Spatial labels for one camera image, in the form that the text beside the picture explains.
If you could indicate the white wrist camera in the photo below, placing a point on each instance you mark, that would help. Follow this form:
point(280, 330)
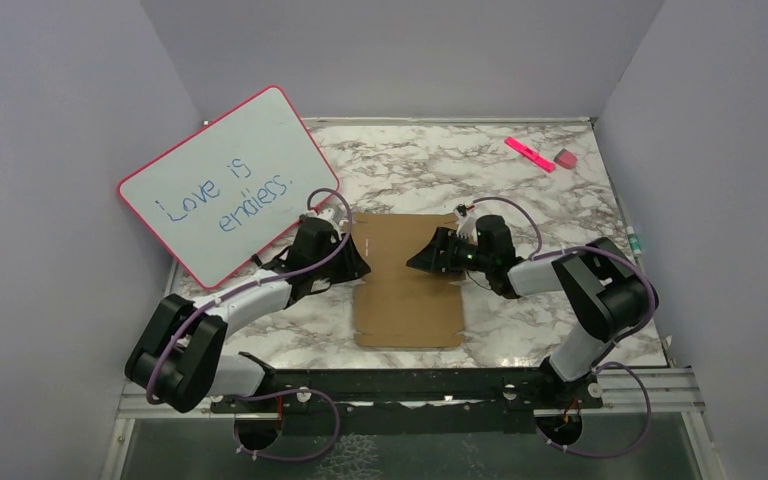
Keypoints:
point(333, 215)
point(466, 221)

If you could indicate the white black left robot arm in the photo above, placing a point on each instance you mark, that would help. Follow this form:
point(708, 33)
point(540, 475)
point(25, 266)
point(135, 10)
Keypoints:
point(178, 355)

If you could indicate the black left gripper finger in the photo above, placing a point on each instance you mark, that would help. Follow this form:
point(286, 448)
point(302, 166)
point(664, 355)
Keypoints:
point(317, 283)
point(352, 264)

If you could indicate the aluminium frame rail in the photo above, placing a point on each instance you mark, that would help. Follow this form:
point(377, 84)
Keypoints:
point(652, 425)

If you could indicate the pink framed whiteboard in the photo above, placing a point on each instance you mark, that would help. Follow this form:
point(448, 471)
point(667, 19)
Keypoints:
point(231, 189)

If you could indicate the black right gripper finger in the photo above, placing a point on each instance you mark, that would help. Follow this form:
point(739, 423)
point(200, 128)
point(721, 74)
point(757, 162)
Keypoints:
point(436, 247)
point(428, 265)

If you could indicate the brown cardboard box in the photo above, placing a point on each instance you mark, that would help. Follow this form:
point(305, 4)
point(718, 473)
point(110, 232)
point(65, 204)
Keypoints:
point(396, 306)

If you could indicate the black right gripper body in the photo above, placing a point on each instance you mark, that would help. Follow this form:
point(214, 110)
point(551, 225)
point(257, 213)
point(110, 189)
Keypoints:
point(466, 255)

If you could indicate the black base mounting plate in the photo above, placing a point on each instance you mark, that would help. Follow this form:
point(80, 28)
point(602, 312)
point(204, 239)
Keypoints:
point(266, 402)

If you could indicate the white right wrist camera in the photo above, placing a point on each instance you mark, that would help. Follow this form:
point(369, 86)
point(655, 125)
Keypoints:
point(466, 221)

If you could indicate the green white marker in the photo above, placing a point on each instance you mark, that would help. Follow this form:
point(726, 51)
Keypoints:
point(634, 242)

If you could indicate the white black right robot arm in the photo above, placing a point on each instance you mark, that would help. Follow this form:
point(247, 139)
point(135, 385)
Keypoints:
point(610, 297)

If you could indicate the pink highlighter marker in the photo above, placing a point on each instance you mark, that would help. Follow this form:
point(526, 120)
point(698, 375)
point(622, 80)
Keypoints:
point(532, 155)

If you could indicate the pink eraser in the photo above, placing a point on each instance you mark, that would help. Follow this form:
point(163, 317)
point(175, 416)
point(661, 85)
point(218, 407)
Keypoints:
point(566, 159)

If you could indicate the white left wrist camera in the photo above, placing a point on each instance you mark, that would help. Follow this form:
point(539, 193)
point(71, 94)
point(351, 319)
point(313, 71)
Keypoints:
point(333, 215)

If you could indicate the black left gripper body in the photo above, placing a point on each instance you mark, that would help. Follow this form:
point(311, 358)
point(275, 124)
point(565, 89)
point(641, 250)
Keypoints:
point(333, 248)

